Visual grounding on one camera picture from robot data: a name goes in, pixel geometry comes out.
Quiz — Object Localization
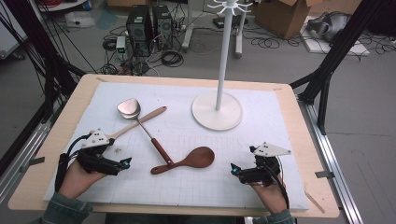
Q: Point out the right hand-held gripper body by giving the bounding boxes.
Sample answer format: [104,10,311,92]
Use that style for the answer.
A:
[237,142,292,188]

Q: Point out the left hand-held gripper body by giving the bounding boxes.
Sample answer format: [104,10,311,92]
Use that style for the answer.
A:
[76,130,123,175]

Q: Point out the dark brown wooden spoon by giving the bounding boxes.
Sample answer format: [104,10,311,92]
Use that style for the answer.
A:
[150,146,216,175]

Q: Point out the metal ladle with wooden handle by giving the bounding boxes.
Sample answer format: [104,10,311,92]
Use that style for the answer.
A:
[116,97,176,167]

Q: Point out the beige wooden spoon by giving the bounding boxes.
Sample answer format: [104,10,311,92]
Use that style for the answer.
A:
[105,105,168,142]

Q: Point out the white utensil rack stand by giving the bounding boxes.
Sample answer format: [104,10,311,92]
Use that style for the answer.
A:
[191,0,254,132]

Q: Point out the person's right hand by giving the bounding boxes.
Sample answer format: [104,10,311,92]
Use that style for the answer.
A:
[250,176,289,215]

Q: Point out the person's left hand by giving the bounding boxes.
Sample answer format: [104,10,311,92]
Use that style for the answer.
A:
[58,161,108,200]

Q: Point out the white grid mat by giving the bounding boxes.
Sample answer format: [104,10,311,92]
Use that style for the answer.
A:
[43,81,309,210]

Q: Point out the tan tape strip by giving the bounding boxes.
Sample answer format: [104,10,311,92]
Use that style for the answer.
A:
[304,190,326,215]

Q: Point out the power supply box with green display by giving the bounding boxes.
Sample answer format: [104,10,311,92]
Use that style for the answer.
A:
[115,35,127,54]

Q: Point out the white stand leg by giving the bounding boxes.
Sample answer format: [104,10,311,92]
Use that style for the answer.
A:
[181,0,195,52]
[234,12,247,60]

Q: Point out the black computer tower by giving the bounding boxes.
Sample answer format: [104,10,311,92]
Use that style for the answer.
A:
[151,4,174,50]
[125,4,153,58]

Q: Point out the clear plastic bag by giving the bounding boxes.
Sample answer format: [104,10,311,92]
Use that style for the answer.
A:
[64,11,96,29]

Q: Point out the large cardboard box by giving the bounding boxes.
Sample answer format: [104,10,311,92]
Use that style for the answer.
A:
[254,0,363,40]

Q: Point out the white board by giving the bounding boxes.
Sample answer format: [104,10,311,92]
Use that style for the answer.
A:
[300,15,372,57]

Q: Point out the white cabinet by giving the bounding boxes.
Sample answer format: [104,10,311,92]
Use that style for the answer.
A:
[0,0,27,60]

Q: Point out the round white table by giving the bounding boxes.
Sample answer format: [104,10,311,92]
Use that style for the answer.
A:
[36,0,88,13]

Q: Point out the brown cardboard box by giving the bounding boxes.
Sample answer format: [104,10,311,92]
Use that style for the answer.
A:
[106,0,148,7]

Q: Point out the right hand-held gripper black cable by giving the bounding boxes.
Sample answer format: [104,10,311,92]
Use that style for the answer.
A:
[267,157,290,210]

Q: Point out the hand-held gripper black cable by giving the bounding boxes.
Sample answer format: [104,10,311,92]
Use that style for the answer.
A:
[267,157,290,210]
[55,133,92,192]

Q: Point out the left hand-held gripper black cable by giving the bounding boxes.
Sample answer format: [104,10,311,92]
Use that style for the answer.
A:
[55,133,92,192]

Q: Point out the grey metal bracket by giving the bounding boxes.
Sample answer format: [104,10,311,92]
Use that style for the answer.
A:
[315,170,335,180]
[19,156,46,174]

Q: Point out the aluminium rail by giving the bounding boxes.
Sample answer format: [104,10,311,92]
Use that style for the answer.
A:
[0,120,52,203]
[298,99,363,224]

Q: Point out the coil of black cable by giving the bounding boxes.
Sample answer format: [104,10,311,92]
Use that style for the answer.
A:
[102,38,118,52]
[161,49,185,68]

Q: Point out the loose black floor cables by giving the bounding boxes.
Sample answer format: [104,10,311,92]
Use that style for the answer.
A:
[242,27,300,49]

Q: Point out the black metal frame with cables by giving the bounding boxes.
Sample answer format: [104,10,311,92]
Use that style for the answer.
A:
[0,0,87,124]

